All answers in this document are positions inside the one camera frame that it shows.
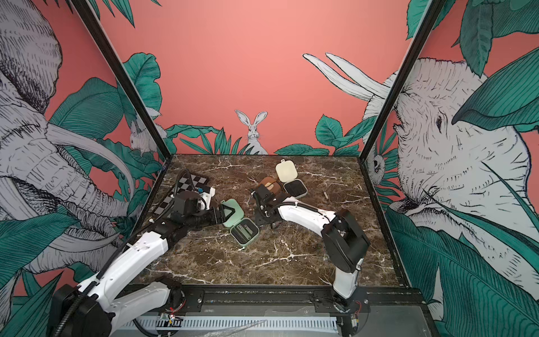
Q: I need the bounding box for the black white checkerboard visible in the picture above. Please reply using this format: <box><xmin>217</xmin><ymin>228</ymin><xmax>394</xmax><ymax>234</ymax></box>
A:
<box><xmin>152</xmin><ymin>174</ymin><xmax>210</xmax><ymax>216</ymax></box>

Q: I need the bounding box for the right black frame post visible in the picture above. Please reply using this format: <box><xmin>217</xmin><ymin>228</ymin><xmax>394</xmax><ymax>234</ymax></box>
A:
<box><xmin>358</xmin><ymin>0</ymin><xmax>445</xmax><ymax>164</ymax></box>

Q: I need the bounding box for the cream clipper case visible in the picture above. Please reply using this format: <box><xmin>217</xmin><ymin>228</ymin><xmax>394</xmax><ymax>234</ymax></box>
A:
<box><xmin>275</xmin><ymin>160</ymin><xmax>308</xmax><ymax>199</ymax></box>

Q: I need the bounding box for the white perforated strip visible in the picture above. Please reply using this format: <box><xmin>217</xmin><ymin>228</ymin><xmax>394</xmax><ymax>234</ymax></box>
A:
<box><xmin>137</xmin><ymin>316</ymin><xmax>339</xmax><ymax>333</ymax></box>

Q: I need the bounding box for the left black frame post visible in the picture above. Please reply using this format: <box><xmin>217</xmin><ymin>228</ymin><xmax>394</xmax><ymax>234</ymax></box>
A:
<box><xmin>71</xmin><ymin>0</ymin><xmax>172</xmax><ymax>161</ymax></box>

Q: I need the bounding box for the black frame post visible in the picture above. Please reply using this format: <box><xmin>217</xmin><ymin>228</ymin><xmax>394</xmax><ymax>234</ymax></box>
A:
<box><xmin>71</xmin><ymin>0</ymin><xmax>172</xmax><ymax>161</ymax></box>
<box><xmin>358</xmin><ymin>0</ymin><xmax>445</xmax><ymax>164</ymax></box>

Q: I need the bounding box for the black aluminium front rail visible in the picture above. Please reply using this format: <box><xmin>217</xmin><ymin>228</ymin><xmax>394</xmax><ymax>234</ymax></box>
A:
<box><xmin>180</xmin><ymin>284</ymin><xmax>429</xmax><ymax>315</ymax></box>

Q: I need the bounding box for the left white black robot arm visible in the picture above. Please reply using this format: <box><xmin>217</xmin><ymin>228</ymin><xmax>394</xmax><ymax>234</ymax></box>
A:
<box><xmin>46</xmin><ymin>169</ymin><xmax>237</xmax><ymax>336</ymax></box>

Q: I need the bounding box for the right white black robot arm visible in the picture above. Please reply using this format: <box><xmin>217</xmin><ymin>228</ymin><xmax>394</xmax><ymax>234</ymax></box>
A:
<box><xmin>251</xmin><ymin>183</ymin><xmax>371</xmax><ymax>300</ymax></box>

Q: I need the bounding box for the brown clipper case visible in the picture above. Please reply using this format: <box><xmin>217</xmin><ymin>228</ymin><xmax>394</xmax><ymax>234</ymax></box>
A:
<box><xmin>260</xmin><ymin>177</ymin><xmax>282</xmax><ymax>195</ymax></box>

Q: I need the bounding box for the mint green clipper case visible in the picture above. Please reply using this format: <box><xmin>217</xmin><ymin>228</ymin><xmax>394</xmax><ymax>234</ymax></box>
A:
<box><xmin>222</xmin><ymin>199</ymin><xmax>260</xmax><ymax>247</ymax></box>

